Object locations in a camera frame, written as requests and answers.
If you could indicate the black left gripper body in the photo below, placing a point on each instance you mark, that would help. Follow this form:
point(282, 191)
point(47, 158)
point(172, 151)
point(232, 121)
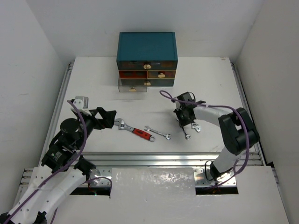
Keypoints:
point(98, 119)

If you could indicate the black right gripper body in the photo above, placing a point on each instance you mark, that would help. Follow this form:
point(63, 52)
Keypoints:
point(182, 116)

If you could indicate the red handled adjustable wrench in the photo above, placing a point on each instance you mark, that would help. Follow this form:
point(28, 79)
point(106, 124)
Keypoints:
point(123, 126)

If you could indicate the black handled adjustable wrench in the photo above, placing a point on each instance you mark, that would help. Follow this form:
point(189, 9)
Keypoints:
point(196, 126)

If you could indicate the slim chrome open-end wrench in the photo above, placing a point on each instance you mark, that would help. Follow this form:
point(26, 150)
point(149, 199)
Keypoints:
point(187, 135)

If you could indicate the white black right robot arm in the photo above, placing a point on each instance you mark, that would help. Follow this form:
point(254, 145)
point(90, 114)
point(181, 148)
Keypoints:
point(238, 131)

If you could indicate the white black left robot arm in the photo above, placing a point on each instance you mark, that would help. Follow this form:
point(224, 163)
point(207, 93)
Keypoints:
point(62, 170)

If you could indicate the dark bottom drawer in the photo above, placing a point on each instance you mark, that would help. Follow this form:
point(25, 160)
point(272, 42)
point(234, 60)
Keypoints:
point(160, 82)

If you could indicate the teal drawer cabinet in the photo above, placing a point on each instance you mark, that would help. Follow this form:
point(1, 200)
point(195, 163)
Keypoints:
point(145, 46)

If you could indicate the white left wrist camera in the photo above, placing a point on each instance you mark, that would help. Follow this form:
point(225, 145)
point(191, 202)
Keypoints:
point(81, 103)

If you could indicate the aluminium rail frame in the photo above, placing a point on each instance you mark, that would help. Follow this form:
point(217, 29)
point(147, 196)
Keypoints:
point(165, 181)

